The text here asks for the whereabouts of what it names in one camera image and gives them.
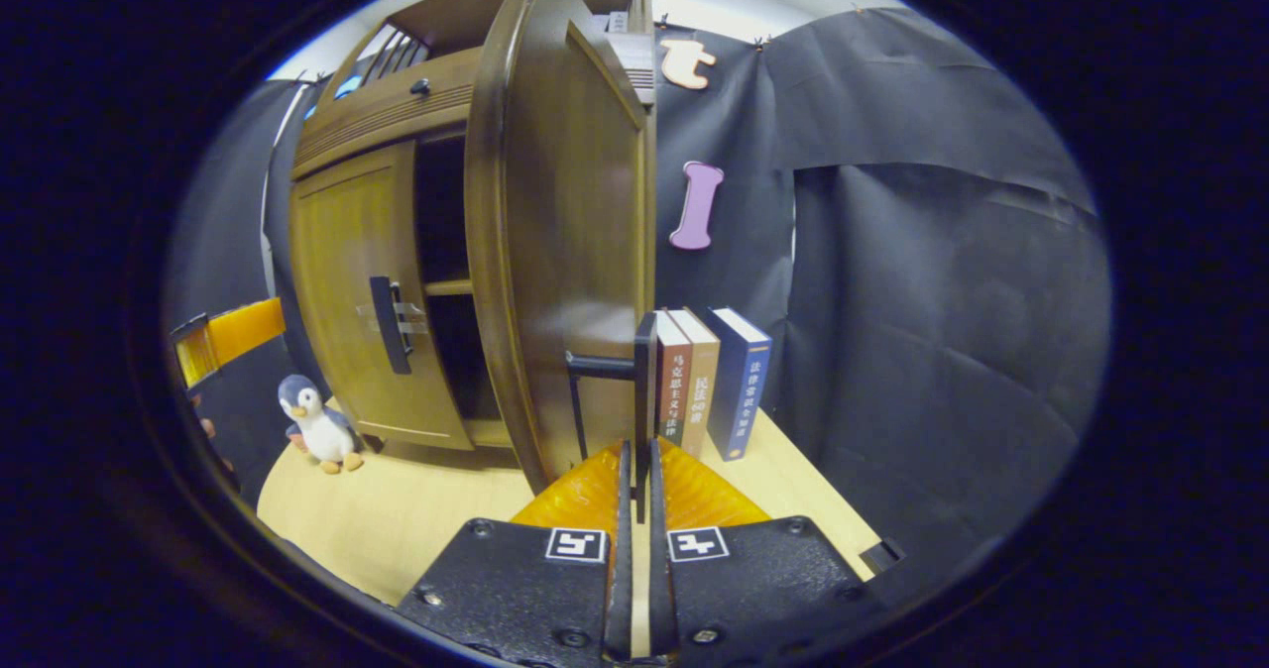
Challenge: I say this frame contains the wooden cabinet drawer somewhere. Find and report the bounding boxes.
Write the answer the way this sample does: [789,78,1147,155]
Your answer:
[292,49,487,178]

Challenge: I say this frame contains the tan book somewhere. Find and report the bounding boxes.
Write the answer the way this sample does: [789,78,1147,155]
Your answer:
[669,306,722,461]

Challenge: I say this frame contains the black backdrop cloth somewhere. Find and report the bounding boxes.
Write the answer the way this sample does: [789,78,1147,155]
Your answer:
[164,4,1111,590]

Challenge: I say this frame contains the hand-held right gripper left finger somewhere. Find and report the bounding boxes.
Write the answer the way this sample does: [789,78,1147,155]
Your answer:
[397,440,635,664]

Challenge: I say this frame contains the red-brown book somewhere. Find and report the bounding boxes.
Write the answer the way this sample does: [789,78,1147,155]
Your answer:
[654,309,695,446]

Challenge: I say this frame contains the blue book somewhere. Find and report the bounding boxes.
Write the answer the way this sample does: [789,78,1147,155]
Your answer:
[706,306,774,463]

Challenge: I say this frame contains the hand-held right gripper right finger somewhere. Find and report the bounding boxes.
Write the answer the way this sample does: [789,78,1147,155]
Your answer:
[646,437,883,661]

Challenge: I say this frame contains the wooden double-door shoe cabinet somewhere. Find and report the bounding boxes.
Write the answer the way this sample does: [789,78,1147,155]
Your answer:
[288,0,657,451]

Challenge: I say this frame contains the penguin plush toy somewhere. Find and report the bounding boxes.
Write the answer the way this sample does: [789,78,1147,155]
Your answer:
[278,374,365,474]

